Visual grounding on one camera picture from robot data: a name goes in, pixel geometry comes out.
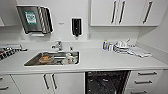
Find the stainless steel dishwasher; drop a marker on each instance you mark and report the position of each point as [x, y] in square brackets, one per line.
[106, 83]

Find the white cup in sink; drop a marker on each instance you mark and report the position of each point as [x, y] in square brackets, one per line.
[69, 58]

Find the small glass jar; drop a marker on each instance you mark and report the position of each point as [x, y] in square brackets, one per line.
[104, 45]
[110, 46]

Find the black soap dispenser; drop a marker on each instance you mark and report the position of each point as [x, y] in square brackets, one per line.
[76, 27]

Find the chrome faucet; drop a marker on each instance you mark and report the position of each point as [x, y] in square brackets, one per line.
[57, 46]

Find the orange item in sink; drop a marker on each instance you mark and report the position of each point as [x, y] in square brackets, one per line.
[45, 58]

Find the white two-door sink cabinet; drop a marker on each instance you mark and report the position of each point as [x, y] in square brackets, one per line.
[66, 85]

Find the stainless steel sink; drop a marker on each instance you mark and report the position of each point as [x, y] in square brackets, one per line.
[33, 61]

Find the white paper pile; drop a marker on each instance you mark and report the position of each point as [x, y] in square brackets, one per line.
[140, 52]

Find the paper towel dispenser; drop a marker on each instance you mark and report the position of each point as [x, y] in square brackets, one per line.
[33, 18]

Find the white drawer stack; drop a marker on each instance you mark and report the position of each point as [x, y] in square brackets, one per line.
[6, 86]
[145, 81]

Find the dish rack with items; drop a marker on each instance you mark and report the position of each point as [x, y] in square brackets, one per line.
[8, 51]

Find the white wall outlet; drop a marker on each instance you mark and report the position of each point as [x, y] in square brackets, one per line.
[89, 35]

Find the white wall cabinet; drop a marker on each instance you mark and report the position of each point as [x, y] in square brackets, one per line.
[106, 13]

